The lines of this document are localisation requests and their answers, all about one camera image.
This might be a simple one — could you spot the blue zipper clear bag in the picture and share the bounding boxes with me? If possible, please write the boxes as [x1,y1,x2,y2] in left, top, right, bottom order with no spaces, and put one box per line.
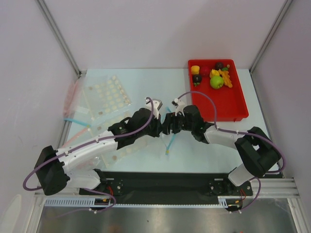
[145,105,177,161]

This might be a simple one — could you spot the green toy apple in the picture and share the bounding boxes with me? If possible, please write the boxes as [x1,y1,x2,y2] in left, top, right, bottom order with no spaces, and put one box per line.
[210,76,224,89]

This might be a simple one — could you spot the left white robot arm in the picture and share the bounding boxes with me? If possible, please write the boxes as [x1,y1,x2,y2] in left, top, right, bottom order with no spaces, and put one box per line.
[35,108,161,196]

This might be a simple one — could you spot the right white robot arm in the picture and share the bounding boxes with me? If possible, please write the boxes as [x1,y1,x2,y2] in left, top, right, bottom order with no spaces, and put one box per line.
[162,105,281,195]

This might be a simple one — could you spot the dotted clear zip bag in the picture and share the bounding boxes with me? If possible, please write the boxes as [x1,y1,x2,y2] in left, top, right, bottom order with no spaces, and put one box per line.
[81,74,151,168]

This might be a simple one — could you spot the dark mangosteen toy front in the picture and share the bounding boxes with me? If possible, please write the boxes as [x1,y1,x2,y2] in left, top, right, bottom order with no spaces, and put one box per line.
[192,74,202,86]

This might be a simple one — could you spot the dark mangosteen toy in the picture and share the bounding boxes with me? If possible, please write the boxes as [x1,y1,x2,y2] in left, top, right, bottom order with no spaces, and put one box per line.
[192,74,202,86]
[214,62,224,70]

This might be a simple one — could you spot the yellow toy fruit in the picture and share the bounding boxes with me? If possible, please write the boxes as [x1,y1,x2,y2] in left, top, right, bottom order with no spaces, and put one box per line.
[190,66,200,75]

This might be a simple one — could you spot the red toy fruit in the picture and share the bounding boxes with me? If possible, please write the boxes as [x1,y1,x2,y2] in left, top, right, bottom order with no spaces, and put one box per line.
[200,66,211,77]

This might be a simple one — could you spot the red plastic tray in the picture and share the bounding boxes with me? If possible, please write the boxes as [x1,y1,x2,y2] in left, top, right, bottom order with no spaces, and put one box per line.
[188,59,249,122]

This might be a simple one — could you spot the orange toy fruit pieces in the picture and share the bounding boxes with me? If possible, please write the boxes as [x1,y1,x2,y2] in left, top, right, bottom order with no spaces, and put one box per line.
[209,69,233,88]

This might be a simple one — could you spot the dark mangosteen toy back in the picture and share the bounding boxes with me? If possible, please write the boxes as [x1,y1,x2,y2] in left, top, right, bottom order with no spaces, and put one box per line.
[214,62,224,70]

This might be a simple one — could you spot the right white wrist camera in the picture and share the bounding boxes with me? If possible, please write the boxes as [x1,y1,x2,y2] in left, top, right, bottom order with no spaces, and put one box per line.
[172,98,187,116]

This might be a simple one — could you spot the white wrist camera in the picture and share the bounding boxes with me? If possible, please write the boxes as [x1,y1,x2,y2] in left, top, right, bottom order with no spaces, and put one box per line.
[172,98,187,116]
[144,97,163,119]

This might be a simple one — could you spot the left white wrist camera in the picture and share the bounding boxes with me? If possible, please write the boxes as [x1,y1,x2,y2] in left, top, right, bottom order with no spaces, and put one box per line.
[144,97,163,119]

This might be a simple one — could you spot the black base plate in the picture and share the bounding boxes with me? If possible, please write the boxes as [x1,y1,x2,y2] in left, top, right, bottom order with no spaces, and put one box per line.
[79,171,253,205]

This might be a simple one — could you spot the white slotted cable duct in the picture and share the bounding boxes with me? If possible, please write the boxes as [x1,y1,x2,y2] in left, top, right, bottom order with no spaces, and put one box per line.
[44,197,230,208]

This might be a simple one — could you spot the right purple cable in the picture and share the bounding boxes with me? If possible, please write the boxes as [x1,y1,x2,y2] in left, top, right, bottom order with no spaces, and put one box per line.
[176,91,287,214]

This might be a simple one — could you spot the aluminium frame rail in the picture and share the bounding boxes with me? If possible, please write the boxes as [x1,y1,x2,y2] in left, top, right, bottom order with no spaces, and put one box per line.
[34,178,300,199]

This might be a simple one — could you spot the right corner aluminium post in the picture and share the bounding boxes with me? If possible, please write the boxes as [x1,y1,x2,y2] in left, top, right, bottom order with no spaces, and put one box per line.
[249,0,294,75]

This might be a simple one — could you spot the corner aluminium post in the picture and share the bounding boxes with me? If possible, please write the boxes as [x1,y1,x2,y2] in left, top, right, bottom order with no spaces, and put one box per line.
[35,0,82,79]
[249,0,294,75]

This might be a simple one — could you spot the left corner aluminium post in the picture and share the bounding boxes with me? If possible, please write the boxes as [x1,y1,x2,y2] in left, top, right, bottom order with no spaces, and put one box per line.
[35,0,82,79]

